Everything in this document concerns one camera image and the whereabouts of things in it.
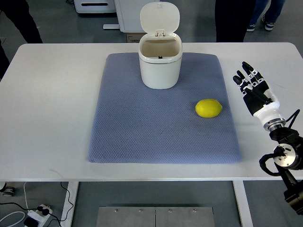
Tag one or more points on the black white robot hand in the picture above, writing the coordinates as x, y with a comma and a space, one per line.
259, 98

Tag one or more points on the yellow lemon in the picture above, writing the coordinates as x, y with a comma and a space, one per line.
208, 108

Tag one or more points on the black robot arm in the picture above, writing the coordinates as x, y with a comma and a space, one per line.
288, 155

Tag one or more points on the white trash bin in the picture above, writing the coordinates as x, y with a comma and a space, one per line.
160, 49

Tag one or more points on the person in black trousers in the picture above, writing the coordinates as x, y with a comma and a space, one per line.
232, 18

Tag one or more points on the right white table leg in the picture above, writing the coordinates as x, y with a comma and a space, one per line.
242, 203

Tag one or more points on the white table leg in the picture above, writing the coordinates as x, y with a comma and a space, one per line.
69, 204
242, 203

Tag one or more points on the person in blue jeans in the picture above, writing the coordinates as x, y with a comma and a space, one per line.
271, 15

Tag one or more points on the blue quilted mat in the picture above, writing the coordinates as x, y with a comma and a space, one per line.
136, 124

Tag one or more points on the cardboard box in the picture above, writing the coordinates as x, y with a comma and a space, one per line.
134, 37

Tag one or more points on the white cabinet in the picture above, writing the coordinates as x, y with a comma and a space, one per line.
128, 15

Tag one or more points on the white appliance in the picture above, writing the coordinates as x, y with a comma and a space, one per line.
94, 6

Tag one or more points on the left white table leg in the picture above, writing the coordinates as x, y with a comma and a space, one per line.
69, 204

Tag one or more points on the white power strip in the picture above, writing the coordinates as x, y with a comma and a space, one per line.
41, 215

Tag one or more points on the person at left edge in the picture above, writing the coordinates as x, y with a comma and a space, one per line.
18, 12

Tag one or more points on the metal base plate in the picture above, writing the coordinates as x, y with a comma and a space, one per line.
155, 217

